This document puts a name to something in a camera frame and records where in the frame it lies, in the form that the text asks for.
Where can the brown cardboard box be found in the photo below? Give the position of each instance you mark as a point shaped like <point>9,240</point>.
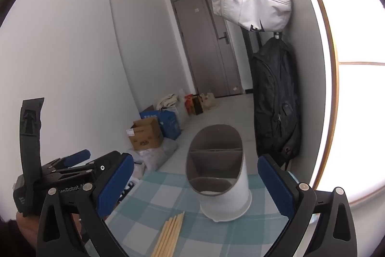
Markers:
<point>146,135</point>

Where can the person's left hand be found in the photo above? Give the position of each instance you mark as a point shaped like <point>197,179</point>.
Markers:
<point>28,227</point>

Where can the blue cardboard box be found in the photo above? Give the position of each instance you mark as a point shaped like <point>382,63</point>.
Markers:
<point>170,124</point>

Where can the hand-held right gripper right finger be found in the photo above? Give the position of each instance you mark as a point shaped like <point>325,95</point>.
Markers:
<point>275,184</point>

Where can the beige plastic bag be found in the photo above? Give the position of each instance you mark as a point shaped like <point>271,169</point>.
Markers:
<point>209,101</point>

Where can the teal checked tablecloth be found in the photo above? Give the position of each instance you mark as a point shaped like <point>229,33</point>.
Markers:
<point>168,193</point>

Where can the beige cloth bag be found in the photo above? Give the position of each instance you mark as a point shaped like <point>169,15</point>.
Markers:
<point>168,100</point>
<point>181,114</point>

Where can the yellow and black bag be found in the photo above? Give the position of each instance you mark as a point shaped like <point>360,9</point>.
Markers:
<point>194,105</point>

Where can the black backpack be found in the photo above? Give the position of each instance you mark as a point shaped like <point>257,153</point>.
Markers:
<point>273,100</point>

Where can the grey plastic mailing bag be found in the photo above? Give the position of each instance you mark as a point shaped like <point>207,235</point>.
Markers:
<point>159,154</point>

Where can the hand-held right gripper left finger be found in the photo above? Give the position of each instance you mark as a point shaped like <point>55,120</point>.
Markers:
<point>115,184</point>

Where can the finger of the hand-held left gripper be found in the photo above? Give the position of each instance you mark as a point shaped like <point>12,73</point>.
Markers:
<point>76,157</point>
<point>78,174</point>

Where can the pile of wooden chopsticks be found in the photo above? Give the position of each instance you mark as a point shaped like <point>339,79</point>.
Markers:
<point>170,233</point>

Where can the white grey utensil holder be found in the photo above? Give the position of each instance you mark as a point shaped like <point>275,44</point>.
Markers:
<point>228,193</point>

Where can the grey door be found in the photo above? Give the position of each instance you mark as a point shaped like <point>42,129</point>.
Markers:
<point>204,46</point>

